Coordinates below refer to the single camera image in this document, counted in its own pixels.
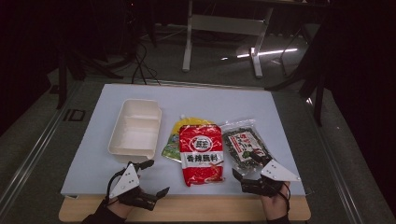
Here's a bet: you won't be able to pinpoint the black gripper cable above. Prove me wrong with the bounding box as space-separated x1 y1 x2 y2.
279 182 293 217
105 170 123 204

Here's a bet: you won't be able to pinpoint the person's right hand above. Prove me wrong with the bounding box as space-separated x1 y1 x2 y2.
260 181 291 220

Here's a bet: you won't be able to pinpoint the black floor cables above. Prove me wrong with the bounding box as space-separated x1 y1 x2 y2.
130 39 163 87

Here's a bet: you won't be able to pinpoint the white divided lunch box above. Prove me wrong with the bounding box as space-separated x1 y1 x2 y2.
107 98 163 164

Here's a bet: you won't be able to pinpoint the yellow packet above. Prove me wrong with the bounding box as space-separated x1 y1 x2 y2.
161 115 216 163

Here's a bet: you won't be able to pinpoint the metal floor rail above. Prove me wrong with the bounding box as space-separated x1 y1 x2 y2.
306 96 368 224
0 81 82 216

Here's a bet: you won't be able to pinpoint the black stand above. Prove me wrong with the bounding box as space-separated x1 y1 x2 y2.
264 55 329 127
55 46 124 110

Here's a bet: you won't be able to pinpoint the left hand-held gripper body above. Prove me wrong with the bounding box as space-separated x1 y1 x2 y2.
105 161 159 212

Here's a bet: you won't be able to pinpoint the wooden table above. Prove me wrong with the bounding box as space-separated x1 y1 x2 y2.
58 193 312 223

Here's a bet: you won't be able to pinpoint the person's left hand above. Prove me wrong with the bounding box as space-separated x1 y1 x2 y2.
106 199 135 220

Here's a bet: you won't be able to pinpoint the clear seaweed packet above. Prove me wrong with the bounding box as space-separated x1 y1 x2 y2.
219 119 275 174

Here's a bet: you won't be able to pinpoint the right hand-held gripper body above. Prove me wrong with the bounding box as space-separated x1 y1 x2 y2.
240 159 302 198

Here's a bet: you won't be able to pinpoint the red seasoning packet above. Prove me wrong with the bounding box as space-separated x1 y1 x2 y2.
178 124 226 188

